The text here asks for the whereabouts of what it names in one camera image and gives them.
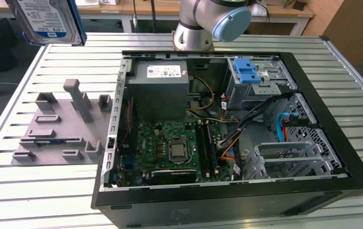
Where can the hard disk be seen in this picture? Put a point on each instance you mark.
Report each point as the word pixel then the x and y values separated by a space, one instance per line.
pixel 47 23

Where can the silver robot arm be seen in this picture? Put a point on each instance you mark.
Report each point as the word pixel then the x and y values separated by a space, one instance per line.
pixel 198 35

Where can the metal disk bay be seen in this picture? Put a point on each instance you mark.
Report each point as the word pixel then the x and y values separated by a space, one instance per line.
pixel 283 160

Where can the grey power supply unit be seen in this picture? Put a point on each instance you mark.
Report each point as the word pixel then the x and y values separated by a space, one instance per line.
pixel 159 100

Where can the silver CPU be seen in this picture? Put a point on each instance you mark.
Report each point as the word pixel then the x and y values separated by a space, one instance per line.
pixel 179 149

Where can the green motherboard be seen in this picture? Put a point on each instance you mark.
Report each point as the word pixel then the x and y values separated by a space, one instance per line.
pixel 156 148

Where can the metal drive cage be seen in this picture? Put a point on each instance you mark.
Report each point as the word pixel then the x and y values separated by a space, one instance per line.
pixel 258 90

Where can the black graphics card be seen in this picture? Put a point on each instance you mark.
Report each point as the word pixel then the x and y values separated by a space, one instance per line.
pixel 171 176

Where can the blue plastic drive latch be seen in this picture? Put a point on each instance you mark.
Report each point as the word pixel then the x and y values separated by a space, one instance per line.
pixel 244 69

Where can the grey parts rack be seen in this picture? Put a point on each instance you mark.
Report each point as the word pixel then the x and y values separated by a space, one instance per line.
pixel 69 133

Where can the black PC case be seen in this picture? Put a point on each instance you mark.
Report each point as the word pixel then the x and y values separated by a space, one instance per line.
pixel 200 205

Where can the RAM stick with blue label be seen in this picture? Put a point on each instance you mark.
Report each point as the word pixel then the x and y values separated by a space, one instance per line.
pixel 49 142

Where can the wooden desk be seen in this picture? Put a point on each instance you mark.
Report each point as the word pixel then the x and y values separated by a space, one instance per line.
pixel 104 10

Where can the small white box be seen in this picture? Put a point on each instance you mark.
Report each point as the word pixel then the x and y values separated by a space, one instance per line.
pixel 108 2

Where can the wooden cabinet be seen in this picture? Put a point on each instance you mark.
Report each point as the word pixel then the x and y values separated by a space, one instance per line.
pixel 353 28

